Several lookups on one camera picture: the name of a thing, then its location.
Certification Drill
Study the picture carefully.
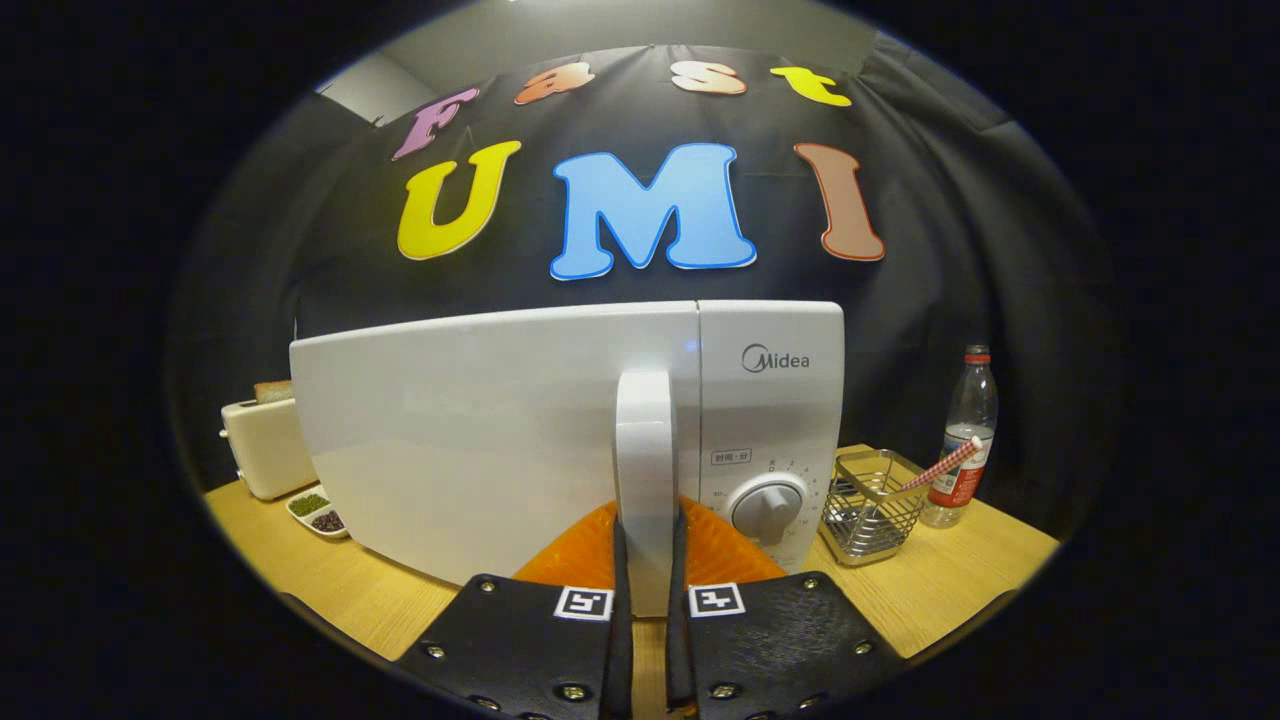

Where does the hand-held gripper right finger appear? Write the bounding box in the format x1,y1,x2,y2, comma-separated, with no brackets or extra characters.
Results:
668,497,906,720

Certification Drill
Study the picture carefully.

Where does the white microwave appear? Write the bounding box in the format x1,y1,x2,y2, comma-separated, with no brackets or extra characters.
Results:
289,300,846,618

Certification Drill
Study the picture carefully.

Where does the metal wire basket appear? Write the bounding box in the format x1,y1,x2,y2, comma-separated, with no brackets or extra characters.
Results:
820,449,931,568

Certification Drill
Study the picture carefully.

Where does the red checkered straw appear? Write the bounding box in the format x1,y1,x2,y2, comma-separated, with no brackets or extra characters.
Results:
897,435,984,494

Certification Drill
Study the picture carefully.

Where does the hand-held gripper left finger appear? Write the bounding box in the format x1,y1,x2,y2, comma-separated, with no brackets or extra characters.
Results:
395,498,633,720

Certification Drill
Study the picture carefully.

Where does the clear plastic water bottle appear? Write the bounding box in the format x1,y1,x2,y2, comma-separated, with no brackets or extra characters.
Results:
920,345,999,529

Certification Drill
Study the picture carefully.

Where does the white toaster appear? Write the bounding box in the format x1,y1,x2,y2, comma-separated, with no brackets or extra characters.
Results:
220,398,319,501

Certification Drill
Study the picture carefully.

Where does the white divided bean dish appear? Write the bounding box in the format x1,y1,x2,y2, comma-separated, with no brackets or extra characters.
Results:
286,487,351,541

